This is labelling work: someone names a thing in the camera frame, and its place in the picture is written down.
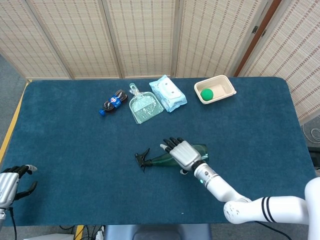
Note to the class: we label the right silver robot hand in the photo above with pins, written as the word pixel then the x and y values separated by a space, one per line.
pixel 183 153

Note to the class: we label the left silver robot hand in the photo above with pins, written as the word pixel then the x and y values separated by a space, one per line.
pixel 7 185

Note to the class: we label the green spray bottle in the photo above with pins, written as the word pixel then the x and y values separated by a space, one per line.
pixel 201 150

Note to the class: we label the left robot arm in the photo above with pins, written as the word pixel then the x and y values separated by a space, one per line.
pixel 2 215

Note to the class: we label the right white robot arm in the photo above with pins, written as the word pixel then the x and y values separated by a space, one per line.
pixel 217 187

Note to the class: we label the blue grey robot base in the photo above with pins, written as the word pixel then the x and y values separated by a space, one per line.
pixel 157 232

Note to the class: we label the cola bottle with blue cap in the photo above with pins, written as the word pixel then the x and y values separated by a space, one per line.
pixel 113 101

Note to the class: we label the yellow floor tape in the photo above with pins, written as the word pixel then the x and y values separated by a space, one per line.
pixel 12 125

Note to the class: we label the pale green dustpan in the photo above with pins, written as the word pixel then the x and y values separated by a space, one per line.
pixel 145 107

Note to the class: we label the green ball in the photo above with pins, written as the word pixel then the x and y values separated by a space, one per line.
pixel 207 95

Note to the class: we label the light blue wet wipes pack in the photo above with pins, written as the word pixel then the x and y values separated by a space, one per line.
pixel 167 92

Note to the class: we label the blue carpet table mat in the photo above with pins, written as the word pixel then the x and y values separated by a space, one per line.
pixel 75 150

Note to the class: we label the beige plastic container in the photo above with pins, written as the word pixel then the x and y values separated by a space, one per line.
pixel 223 87

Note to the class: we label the wide bamboo folding screen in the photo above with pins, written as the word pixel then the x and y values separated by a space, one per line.
pixel 140 37

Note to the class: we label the black equipment piece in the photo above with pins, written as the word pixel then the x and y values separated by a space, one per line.
pixel 314 149

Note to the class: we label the metal screen hinge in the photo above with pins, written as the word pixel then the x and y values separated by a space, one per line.
pixel 264 33
pixel 254 29

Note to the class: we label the narrow bamboo folding screen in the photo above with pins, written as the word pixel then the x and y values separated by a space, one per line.
pixel 295 50

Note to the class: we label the brown wooden post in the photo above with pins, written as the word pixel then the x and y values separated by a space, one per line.
pixel 260 35

